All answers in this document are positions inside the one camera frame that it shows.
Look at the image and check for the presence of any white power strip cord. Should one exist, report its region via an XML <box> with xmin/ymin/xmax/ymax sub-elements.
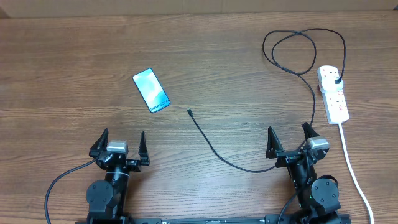
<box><xmin>338</xmin><ymin>123</ymin><xmax>375</xmax><ymax>224</ymax></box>

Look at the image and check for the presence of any white charger plug adapter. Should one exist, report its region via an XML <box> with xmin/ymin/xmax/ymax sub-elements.
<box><xmin>319</xmin><ymin>77</ymin><xmax>344</xmax><ymax>93</ymax></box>

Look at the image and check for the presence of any white power strip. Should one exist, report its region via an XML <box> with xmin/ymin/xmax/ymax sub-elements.
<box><xmin>317</xmin><ymin>65</ymin><xmax>349</xmax><ymax>124</ymax></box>

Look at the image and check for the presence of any black USB charging cable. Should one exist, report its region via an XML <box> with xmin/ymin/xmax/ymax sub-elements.
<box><xmin>186</xmin><ymin>28</ymin><xmax>347</xmax><ymax>174</ymax></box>

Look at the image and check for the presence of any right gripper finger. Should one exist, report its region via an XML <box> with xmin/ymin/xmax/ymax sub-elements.
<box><xmin>266</xmin><ymin>126</ymin><xmax>284</xmax><ymax>159</ymax></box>
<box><xmin>302</xmin><ymin>122</ymin><xmax>320</xmax><ymax>141</ymax></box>

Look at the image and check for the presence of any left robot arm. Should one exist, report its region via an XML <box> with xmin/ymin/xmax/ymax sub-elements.
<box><xmin>86</xmin><ymin>129</ymin><xmax>150</xmax><ymax>224</ymax></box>

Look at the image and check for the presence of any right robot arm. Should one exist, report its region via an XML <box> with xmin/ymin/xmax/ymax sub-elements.
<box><xmin>266</xmin><ymin>123</ymin><xmax>342</xmax><ymax>223</ymax></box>

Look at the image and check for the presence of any Samsung Galaxy smartphone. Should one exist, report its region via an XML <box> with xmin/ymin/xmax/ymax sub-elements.
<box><xmin>132</xmin><ymin>68</ymin><xmax>171</xmax><ymax>113</ymax></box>

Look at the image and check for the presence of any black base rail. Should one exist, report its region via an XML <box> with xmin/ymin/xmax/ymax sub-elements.
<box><xmin>75</xmin><ymin>215</ymin><xmax>351</xmax><ymax>224</ymax></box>

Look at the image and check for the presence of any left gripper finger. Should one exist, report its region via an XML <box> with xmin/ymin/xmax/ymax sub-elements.
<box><xmin>89</xmin><ymin>128</ymin><xmax>109</xmax><ymax>157</ymax></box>
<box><xmin>139</xmin><ymin>131</ymin><xmax>150</xmax><ymax>166</ymax></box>

